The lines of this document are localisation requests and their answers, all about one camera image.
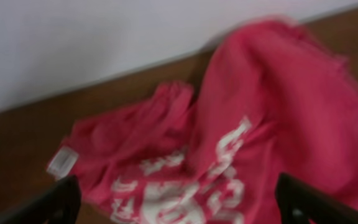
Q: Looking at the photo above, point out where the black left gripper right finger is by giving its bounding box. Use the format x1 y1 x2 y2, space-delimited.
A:
275 173 358 224

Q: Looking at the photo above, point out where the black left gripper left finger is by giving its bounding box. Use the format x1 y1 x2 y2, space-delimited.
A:
0 175 81 224

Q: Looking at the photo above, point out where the red printed t-shirt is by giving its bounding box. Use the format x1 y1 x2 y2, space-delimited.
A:
47 21 358 223

